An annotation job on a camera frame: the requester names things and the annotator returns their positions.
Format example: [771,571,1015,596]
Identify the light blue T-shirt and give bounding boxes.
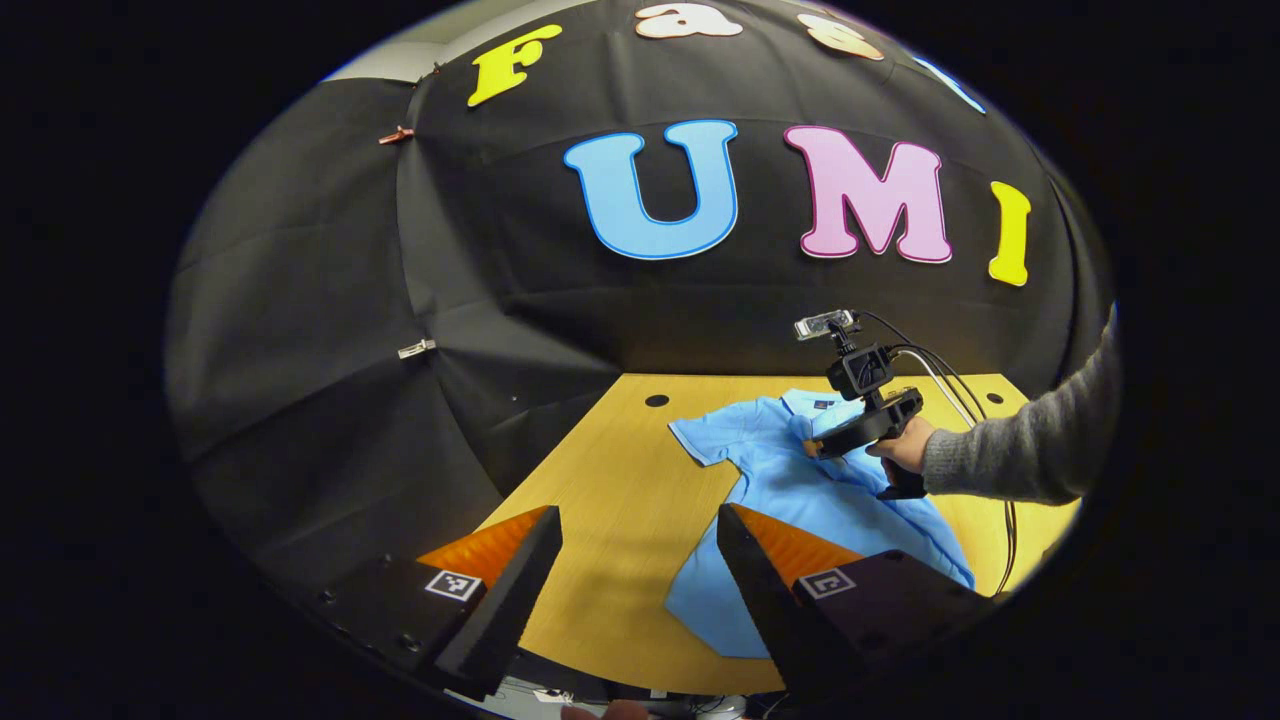
[665,388,976,661]

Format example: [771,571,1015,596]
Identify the black backdrop cloth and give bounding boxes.
[165,0,1116,601]

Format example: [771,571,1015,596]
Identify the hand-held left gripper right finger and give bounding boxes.
[716,503,1001,701]

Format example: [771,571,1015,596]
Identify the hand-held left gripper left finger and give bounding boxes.
[300,505,564,703]

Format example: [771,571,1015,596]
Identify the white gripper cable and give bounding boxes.
[890,348,981,426]

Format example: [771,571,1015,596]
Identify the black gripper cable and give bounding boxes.
[855,310,1019,596]

